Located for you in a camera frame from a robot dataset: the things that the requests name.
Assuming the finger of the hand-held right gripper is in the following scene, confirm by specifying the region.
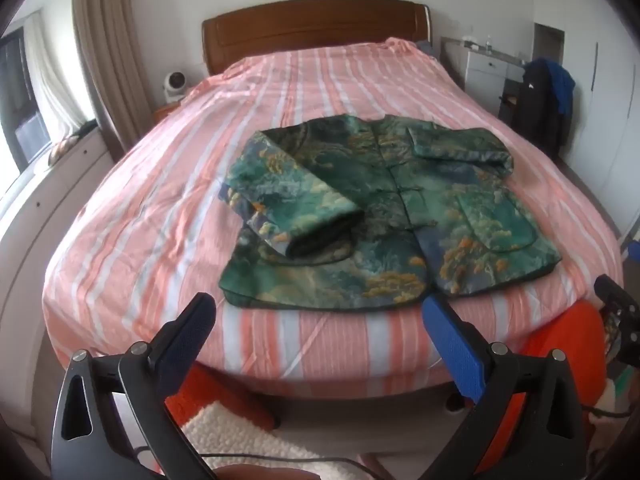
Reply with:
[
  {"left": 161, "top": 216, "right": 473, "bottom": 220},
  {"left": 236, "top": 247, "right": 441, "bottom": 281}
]
[{"left": 594, "top": 274, "right": 640, "bottom": 361}]

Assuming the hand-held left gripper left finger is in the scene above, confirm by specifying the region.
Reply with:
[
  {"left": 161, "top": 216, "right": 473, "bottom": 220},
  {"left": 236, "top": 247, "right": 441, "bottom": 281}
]
[{"left": 50, "top": 292, "right": 218, "bottom": 480}]

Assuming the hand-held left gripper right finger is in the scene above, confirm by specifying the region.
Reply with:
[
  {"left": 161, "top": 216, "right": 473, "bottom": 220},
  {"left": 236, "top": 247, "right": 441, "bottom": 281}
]
[{"left": 421, "top": 294, "right": 587, "bottom": 480}]

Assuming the green patterned padded jacket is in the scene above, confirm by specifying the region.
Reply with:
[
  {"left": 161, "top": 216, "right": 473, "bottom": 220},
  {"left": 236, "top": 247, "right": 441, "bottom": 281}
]
[{"left": 218, "top": 115, "right": 563, "bottom": 311}]

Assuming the orange cloth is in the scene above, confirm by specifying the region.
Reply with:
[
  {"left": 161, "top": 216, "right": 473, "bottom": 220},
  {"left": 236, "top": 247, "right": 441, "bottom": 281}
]
[{"left": 165, "top": 300, "right": 608, "bottom": 480}]

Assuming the white fluffy cloth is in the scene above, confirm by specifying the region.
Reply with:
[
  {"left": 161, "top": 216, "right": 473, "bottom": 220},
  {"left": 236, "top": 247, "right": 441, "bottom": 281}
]
[{"left": 180, "top": 400, "right": 372, "bottom": 480}]

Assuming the white wardrobe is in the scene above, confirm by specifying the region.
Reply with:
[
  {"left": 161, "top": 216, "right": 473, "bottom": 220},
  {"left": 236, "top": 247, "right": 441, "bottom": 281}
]
[{"left": 530, "top": 0, "right": 640, "bottom": 243}]

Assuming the bed with pink striped sheet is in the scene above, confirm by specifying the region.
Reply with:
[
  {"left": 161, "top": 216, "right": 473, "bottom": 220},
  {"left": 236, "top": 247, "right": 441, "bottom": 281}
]
[{"left": 42, "top": 37, "right": 626, "bottom": 401}]

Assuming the white window seat cabinet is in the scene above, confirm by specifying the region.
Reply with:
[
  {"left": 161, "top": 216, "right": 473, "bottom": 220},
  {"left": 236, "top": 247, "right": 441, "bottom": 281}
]
[{"left": 0, "top": 127, "right": 118, "bottom": 431}]

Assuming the black hanging jacket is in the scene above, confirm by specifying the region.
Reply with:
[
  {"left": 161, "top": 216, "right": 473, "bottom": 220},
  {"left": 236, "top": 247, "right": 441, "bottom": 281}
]
[{"left": 500, "top": 60, "right": 566, "bottom": 157}]

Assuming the blue hanging garment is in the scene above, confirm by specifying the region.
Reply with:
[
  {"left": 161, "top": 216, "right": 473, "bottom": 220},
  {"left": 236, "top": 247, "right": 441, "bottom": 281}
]
[{"left": 542, "top": 57, "right": 577, "bottom": 116}]

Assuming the patterned window seat cushion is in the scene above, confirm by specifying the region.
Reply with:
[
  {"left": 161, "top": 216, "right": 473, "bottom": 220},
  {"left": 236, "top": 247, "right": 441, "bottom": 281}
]
[{"left": 47, "top": 135, "right": 81, "bottom": 166}]

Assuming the wooden bedside table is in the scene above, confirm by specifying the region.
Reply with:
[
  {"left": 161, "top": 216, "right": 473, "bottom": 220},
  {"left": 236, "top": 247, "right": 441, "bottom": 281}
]
[{"left": 152, "top": 102, "right": 184, "bottom": 122}]

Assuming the small white round fan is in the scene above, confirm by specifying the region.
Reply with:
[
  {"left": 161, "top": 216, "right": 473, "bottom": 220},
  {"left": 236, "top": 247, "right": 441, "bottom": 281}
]
[{"left": 164, "top": 71, "right": 187, "bottom": 104}]

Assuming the white drawer cabinet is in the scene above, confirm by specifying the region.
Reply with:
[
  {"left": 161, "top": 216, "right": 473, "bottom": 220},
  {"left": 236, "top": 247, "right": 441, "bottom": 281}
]
[{"left": 462, "top": 40, "right": 527, "bottom": 116}]

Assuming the dark framed window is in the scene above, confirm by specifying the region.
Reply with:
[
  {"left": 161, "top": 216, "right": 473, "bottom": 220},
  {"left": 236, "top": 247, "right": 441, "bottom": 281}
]
[{"left": 0, "top": 30, "right": 53, "bottom": 171}]

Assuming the beige curtain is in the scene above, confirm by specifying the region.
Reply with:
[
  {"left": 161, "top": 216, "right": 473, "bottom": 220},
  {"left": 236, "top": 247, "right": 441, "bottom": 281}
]
[{"left": 71, "top": 0, "right": 153, "bottom": 161}]

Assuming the white sheer curtain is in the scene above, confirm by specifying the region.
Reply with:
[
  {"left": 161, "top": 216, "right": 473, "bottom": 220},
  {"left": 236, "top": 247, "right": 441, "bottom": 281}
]
[{"left": 22, "top": 12, "right": 97, "bottom": 137}]

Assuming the wooden headboard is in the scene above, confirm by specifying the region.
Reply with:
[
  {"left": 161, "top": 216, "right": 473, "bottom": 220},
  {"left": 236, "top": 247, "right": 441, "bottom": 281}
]
[{"left": 201, "top": 0, "right": 433, "bottom": 76}]

